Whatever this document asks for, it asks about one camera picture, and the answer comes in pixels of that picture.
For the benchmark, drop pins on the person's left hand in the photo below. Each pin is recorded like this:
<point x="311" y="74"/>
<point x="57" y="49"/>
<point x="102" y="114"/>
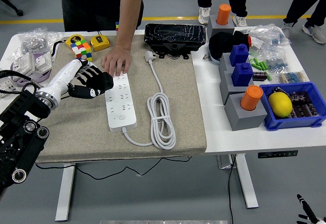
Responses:
<point x="117" y="58"/>

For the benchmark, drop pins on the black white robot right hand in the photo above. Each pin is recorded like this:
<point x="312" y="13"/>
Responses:
<point x="308" y="207"/>

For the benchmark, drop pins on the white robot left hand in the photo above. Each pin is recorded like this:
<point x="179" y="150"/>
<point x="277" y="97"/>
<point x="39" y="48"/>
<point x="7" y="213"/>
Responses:
<point x="62" y="79"/>

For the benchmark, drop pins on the black plug adapter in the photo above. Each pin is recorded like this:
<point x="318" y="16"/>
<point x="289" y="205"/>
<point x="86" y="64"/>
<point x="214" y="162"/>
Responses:
<point x="107" y="81"/>

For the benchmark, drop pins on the white power strip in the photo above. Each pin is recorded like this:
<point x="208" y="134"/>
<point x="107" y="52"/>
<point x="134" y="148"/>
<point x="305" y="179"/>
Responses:
<point x="122" y="107"/>

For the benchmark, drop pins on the person's left forearm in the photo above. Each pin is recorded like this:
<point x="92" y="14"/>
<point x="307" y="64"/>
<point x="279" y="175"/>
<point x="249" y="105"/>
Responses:
<point x="127" y="17"/>

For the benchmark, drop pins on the purple tray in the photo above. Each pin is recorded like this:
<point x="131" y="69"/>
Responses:
<point x="42" y="76"/>

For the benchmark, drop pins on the small yellow tape measure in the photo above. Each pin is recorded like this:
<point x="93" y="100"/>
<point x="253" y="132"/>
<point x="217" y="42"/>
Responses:
<point x="100" y="43"/>

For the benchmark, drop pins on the white socket box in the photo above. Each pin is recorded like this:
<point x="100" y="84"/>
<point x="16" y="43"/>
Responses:
<point x="23" y="63"/>
<point x="43" y="60"/>

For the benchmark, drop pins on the scrambled colour puzzle cube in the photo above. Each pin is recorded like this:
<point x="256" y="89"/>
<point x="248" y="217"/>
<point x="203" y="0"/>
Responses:
<point x="82" y="51"/>

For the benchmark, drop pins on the round yellow tape measure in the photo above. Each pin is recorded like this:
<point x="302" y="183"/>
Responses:
<point x="74" y="40"/>

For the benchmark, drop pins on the clear bag of metal parts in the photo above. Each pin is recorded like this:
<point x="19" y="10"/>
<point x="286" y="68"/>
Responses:
<point x="31" y="43"/>

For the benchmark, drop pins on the white circuit breaker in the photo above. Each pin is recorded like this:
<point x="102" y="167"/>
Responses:
<point x="6" y="87"/>

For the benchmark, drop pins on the black table control panel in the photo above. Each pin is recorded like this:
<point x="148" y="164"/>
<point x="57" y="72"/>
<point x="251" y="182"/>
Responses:
<point x="277" y="154"/>

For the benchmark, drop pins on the black device in plastic wrap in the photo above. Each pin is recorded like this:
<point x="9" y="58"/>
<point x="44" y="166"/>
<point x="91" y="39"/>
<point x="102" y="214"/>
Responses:
<point x="174" y="34"/>

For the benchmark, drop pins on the white table leg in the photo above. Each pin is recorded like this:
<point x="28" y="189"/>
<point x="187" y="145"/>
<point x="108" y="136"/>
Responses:
<point x="65" y="196"/>
<point x="245" y="183"/>

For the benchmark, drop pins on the grey-brown mat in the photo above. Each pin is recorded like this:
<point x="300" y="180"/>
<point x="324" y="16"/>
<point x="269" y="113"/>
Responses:
<point x="178" y="107"/>

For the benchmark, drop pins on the blue plastic bin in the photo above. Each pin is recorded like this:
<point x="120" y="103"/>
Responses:
<point x="290" y="123"/>

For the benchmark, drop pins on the white bowl with blue rim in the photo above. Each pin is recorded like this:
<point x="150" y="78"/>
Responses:
<point x="214" y="60"/>

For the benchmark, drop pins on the grey square block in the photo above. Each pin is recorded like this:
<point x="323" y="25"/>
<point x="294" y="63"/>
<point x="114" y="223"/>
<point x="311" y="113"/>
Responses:
<point x="244" y="121"/>
<point x="212" y="26"/>
<point x="225" y="86"/>
<point x="224" y="63"/>

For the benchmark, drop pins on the dark brown capacitor pack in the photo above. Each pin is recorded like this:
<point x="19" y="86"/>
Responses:
<point x="303" y="107"/>

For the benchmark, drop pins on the black cloth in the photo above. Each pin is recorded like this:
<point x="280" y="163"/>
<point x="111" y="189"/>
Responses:
<point x="221" y="43"/>

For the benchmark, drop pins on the yellow lemon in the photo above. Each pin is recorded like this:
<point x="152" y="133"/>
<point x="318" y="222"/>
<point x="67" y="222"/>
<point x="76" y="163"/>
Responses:
<point x="280" y="104"/>

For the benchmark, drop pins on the orange cylinder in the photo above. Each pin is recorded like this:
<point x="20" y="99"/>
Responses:
<point x="250" y="98"/>
<point x="223" y="14"/>

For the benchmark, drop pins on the small black clip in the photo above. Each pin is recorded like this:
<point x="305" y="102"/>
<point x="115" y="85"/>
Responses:
<point x="276" y="90"/>

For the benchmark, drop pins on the blue block with knob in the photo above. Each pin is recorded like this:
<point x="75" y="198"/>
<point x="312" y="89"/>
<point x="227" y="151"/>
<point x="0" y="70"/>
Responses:
<point x="239" y="56"/>
<point x="242" y="76"/>

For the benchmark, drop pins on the clear bag of taped resistors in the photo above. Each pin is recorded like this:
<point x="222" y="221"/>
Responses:
<point x="293" y="77"/>

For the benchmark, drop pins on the small orange cap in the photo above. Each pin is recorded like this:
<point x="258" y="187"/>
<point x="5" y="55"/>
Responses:
<point x="250" y="41"/>

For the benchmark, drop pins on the green battery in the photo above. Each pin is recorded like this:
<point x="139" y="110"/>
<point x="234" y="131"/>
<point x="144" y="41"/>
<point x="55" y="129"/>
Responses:
<point x="265" y="66"/>
<point x="269" y="76"/>
<point x="256" y="66"/>
<point x="252" y="62"/>

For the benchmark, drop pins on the small white carton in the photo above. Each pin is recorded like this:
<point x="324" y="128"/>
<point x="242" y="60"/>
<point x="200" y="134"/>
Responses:
<point x="257" y="43"/>

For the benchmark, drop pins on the clear bag of blue resistors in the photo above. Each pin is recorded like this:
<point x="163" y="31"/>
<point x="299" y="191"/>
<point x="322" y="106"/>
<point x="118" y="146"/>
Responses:
<point x="276" y="63"/>

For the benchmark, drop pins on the large clear bag of resistors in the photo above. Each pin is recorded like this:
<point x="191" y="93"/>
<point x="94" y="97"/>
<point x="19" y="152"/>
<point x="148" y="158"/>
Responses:
<point x="272" y="34"/>

